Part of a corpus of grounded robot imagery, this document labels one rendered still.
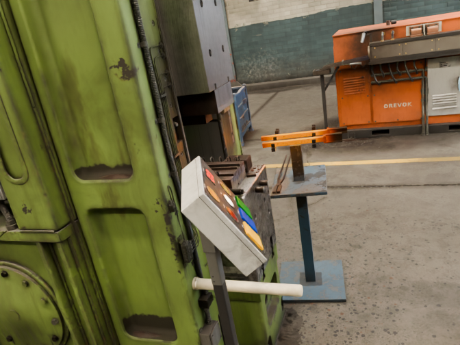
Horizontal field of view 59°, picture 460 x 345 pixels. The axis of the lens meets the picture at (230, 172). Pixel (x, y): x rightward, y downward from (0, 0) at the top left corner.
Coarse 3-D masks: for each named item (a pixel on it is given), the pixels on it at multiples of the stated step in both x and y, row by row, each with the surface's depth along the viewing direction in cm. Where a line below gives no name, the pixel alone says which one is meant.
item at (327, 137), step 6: (300, 138) 211; (306, 138) 209; (312, 138) 207; (318, 138) 207; (324, 138) 205; (330, 138) 206; (336, 138) 206; (264, 144) 213; (270, 144) 212; (276, 144) 212; (282, 144) 211; (288, 144) 211
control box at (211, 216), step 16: (192, 176) 124; (192, 192) 112; (208, 192) 111; (224, 192) 129; (192, 208) 107; (208, 208) 107; (224, 208) 114; (208, 224) 109; (224, 224) 109; (240, 224) 118; (224, 240) 111; (240, 240) 112; (240, 256) 113; (256, 256) 114
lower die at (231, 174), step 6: (210, 162) 195; (216, 162) 193; (222, 162) 192; (228, 162) 190; (234, 162) 189; (240, 162) 187; (216, 168) 184; (222, 168) 183; (228, 168) 182; (234, 168) 181; (240, 168) 185; (216, 174) 179; (222, 174) 178; (228, 174) 177; (234, 174) 177; (240, 174) 185; (222, 180) 174; (228, 180) 173; (234, 180) 177; (240, 180) 184; (228, 186) 174; (234, 186) 176
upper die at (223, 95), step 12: (228, 84) 174; (180, 96) 165; (192, 96) 163; (204, 96) 161; (216, 96) 161; (228, 96) 173; (180, 108) 167; (192, 108) 165; (204, 108) 163; (216, 108) 162
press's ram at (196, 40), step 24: (168, 0) 146; (192, 0) 143; (216, 0) 164; (168, 24) 149; (192, 24) 147; (216, 24) 164; (168, 48) 153; (192, 48) 150; (216, 48) 163; (192, 72) 154; (216, 72) 162
